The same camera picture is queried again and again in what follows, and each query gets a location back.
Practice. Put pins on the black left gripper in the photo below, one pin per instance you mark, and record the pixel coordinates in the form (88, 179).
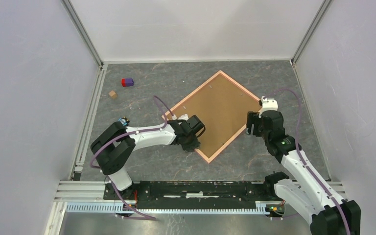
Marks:
(195, 144)

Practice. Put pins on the aluminium rail at front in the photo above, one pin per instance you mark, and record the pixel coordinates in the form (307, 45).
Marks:
(75, 191)

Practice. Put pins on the pink wooden picture frame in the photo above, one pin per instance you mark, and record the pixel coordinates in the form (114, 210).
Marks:
(191, 94)

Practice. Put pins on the red purple toy block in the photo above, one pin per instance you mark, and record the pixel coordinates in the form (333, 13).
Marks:
(127, 82)

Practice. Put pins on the brown cardboard backing board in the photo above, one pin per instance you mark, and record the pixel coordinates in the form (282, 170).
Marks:
(218, 113)

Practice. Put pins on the small blue owl toy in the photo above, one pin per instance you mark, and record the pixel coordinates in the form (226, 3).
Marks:
(124, 121)

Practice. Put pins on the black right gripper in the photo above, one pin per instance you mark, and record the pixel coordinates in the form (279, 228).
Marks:
(252, 118)

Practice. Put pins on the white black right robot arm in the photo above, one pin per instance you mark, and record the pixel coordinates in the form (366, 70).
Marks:
(322, 207)

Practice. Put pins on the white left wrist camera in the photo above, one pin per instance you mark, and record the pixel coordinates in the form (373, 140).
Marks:
(180, 118)

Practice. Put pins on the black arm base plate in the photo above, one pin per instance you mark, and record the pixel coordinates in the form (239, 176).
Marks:
(187, 195)

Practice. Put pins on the small brown wooden cube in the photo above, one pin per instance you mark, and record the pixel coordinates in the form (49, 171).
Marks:
(112, 94)

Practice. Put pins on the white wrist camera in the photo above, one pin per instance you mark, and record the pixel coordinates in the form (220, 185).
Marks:
(180, 118)
(267, 104)

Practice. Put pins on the slotted white cable duct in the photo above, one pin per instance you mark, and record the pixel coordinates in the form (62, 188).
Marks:
(93, 207)

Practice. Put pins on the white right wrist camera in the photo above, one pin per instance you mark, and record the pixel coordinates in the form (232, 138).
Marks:
(267, 104)

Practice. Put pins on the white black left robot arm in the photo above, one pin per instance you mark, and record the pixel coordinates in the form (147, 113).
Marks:
(112, 149)

